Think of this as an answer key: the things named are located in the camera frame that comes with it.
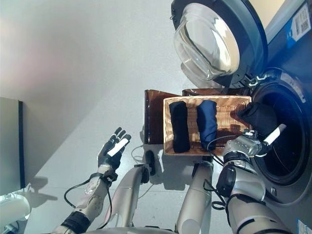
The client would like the left silver robot leg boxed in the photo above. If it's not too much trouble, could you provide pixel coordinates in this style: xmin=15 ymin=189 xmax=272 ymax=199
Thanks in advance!
xmin=114 ymin=164 xmax=150 ymax=228

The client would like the dark grey washing machine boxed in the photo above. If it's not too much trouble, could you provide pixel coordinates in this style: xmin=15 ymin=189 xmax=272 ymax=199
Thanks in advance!
xmin=228 ymin=0 xmax=312 ymax=234

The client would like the grey robot torso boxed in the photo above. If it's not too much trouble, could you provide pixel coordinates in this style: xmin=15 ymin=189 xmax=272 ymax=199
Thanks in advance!
xmin=87 ymin=225 xmax=176 ymax=234

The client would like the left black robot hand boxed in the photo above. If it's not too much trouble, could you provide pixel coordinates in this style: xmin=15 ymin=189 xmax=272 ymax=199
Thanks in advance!
xmin=97 ymin=126 xmax=133 ymax=175

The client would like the blue energy label sticker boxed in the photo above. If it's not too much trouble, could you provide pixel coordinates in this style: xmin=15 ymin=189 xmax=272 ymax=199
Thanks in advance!
xmin=295 ymin=218 xmax=312 ymax=234

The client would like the white floor cable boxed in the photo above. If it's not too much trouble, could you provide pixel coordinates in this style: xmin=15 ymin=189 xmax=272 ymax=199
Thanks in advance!
xmin=131 ymin=144 xmax=152 ymax=163

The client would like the blue cloth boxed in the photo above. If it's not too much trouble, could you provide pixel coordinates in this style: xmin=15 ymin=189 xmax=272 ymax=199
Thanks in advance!
xmin=196 ymin=99 xmax=218 ymax=150

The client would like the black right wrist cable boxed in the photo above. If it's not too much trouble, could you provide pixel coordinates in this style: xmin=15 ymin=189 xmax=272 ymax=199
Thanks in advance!
xmin=203 ymin=136 xmax=245 ymax=211

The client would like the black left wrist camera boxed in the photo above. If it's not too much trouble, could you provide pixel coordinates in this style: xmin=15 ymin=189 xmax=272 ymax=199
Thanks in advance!
xmin=103 ymin=171 xmax=118 ymax=183

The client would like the silver robot leg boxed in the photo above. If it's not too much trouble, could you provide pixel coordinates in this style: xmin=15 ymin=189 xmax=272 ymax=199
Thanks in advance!
xmin=176 ymin=160 xmax=215 ymax=234
xmin=114 ymin=164 xmax=150 ymax=228

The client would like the black cloth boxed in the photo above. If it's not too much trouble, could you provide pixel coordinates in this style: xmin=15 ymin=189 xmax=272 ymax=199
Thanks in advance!
xmin=236 ymin=102 xmax=279 ymax=140
xmin=169 ymin=101 xmax=191 ymax=153

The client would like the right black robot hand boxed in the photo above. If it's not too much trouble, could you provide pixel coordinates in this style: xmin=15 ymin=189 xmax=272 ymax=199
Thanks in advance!
xmin=224 ymin=123 xmax=288 ymax=157

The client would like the rectangular wicker basket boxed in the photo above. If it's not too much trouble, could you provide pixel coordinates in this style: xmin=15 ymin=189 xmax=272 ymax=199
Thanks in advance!
xmin=162 ymin=95 xmax=253 ymax=157

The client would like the brown wooden stool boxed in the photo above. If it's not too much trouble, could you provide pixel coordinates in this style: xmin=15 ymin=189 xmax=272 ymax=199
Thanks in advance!
xmin=143 ymin=88 xmax=252 ymax=145

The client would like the right silver robot leg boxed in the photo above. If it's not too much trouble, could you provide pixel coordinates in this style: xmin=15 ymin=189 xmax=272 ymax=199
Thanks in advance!
xmin=176 ymin=160 xmax=215 ymax=234

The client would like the round glass washer door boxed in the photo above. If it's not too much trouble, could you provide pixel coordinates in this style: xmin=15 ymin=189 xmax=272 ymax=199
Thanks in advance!
xmin=170 ymin=0 xmax=269 ymax=89

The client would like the white barcode label sticker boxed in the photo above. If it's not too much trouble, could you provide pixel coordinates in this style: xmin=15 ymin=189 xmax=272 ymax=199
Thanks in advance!
xmin=286 ymin=3 xmax=311 ymax=41

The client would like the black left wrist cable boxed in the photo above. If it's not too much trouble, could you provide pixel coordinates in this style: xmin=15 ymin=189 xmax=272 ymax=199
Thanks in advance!
xmin=63 ymin=174 xmax=113 ymax=224

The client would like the white rounded plastic object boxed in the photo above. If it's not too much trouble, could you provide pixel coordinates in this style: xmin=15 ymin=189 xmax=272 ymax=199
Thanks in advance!
xmin=0 ymin=194 xmax=32 ymax=234

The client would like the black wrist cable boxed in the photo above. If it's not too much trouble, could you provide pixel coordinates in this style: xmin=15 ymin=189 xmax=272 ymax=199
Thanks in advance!
xmin=63 ymin=174 xmax=113 ymax=224
xmin=203 ymin=136 xmax=245 ymax=211

